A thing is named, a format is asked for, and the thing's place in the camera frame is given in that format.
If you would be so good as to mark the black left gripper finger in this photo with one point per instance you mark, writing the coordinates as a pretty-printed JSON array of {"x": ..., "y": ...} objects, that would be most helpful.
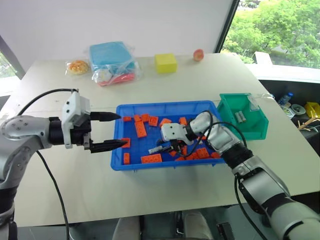
[
  {"x": 107, "y": 145},
  {"x": 105, "y": 116}
]

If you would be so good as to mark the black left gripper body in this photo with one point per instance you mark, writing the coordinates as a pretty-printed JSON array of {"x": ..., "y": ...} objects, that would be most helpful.
[{"x": 81, "y": 131}]

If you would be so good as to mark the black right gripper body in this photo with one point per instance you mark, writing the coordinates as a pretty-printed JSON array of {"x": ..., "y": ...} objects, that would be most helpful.
[{"x": 179, "y": 145}]

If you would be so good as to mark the grey cylindrical battery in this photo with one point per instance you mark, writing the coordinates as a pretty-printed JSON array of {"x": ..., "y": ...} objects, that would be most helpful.
[
  {"x": 237, "y": 117},
  {"x": 242, "y": 116},
  {"x": 153, "y": 150}
]

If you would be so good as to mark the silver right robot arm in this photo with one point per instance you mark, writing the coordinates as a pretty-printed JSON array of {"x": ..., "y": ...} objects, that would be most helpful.
[{"x": 257, "y": 180}]

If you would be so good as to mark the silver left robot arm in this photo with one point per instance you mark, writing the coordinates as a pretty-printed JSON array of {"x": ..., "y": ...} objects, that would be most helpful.
[{"x": 22, "y": 140}]

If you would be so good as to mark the blue plastic bin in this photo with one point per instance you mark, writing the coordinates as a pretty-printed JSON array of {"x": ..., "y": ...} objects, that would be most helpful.
[{"x": 135, "y": 147}]

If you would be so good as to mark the green plastic bin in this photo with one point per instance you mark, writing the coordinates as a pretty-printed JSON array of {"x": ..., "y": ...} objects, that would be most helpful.
[{"x": 235, "y": 105}]

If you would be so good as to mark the small orange toy brick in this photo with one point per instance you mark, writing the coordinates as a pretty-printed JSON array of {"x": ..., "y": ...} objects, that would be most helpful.
[
  {"x": 173, "y": 153},
  {"x": 184, "y": 150},
  {"x": 153, "y": 121},
  {"x": 126, "y": 119},
  {"x": 127, "y": 144},
  {"x": 215, "y": 155},
  {"x": 183, "y": 121},
  {"x": 126, "y": 158},
  {"x": 192, "y": 156},
  {"x": 165, "y": 122},
  {"x": 202, "y": 153},
  {"x": 145, "y": 117}
]

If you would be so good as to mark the long orange toy brick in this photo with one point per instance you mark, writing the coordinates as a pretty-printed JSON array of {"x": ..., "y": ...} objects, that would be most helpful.
[
  {"x": 140, "y": 129},
  {"x": 151, "y": 159}
]

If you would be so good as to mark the bagged orange yellow snack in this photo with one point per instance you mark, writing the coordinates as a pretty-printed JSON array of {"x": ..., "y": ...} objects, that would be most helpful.
[{"x": 78, "y": 67}]

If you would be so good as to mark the clear bag with teal items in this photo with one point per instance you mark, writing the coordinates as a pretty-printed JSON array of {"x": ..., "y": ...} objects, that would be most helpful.
[{"x": 112, "y": 60}]

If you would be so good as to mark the yellow cube block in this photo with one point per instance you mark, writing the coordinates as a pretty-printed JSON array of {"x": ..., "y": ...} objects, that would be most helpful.
[{"x": 165, "y": 63}]

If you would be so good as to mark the grey rounded shape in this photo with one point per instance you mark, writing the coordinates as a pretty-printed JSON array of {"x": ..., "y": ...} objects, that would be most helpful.
[{"x": 198, "y": 226}]

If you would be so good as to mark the clear plastic label sleeve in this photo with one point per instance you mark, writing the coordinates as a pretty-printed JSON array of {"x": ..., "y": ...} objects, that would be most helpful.
[{"x": 254, "y": 103}]

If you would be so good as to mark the red yellow apple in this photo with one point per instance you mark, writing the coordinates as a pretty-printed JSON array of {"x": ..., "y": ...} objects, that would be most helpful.
[{"x": 198, "y": 55}]

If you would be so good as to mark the black block under table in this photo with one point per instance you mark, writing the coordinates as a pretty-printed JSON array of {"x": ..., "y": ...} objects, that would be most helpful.
[{"x": 225, "y": 231}]

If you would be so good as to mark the crumpled clear plastic wrap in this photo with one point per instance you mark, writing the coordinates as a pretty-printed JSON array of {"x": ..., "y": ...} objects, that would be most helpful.
[{"x": 265, "y": 96}]

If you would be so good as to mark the clear water bottle blue cap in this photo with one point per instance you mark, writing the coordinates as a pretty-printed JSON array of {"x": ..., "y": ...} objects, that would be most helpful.
[{"x": 285, "y": 99}]

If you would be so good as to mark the black side table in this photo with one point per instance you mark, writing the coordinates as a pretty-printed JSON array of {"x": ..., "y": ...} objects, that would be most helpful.
[{"x": 280, "y": 87}]

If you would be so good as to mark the white box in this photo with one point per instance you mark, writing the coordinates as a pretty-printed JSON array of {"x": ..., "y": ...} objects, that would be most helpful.
[{"x": 263, "y": 58}]

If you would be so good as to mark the grey bowl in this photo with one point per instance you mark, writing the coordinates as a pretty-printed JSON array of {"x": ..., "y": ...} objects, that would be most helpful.
[{"x": 297, "y": 109}]

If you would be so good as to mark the yellow plastic item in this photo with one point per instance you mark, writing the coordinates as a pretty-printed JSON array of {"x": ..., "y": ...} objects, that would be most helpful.
[{"x": 312, "y": 108}]

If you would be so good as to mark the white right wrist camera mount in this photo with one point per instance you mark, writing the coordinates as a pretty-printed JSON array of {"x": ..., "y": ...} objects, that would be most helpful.
[{"x": 172, "y": 131}]

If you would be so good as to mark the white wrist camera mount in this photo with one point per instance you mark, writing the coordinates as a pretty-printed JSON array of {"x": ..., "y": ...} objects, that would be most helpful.
[
  {"x": 72, "y": 107},
  {"x": 172, "y": 131}
]

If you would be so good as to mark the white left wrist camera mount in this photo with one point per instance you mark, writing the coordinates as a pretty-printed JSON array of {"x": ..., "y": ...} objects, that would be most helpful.
[{"x": 72, "y": 107}]

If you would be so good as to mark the grey window frame post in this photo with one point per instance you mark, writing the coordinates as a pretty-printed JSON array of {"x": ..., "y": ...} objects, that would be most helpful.
[{"x": 11, "y": 57}]

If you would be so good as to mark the black window frame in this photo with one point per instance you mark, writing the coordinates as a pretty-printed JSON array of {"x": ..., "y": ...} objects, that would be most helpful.
[{"x": 228, "y": 25}]

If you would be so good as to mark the wooden stick frame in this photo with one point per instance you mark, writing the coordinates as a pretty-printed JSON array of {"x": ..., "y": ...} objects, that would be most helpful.
[{"x": 310, "y": 123}]

